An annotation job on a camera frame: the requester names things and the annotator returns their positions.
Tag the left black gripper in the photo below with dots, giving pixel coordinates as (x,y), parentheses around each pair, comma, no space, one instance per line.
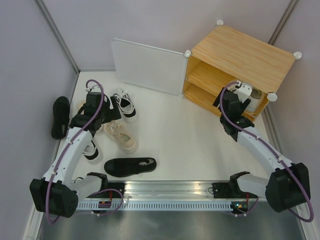
(113,113)

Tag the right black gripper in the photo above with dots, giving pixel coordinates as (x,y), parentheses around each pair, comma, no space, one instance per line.
(243,106)

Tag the black and white sneaker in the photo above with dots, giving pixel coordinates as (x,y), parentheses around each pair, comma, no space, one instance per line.
(125,105)

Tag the beige lace sneaker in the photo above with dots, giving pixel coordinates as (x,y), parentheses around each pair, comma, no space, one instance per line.
(117,131)

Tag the white leather sneaker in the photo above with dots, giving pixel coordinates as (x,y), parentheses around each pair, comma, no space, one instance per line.
(256,97)
(234,85)

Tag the white translucent cabinet door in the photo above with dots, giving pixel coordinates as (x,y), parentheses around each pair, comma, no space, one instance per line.
(150,67)

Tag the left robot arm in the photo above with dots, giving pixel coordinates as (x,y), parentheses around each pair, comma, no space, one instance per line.
(67,165)

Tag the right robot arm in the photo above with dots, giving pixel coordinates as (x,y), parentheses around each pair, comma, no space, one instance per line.
(262,155)

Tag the wooden shoe cabinet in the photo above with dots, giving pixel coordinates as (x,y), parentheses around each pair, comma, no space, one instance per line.
(226,55)

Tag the black canvas sneaker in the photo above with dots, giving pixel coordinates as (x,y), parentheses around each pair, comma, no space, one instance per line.
(126,167)
(61,117)

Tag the aluminium rail with cable duct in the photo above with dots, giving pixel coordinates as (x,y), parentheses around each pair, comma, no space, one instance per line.
(118,192)

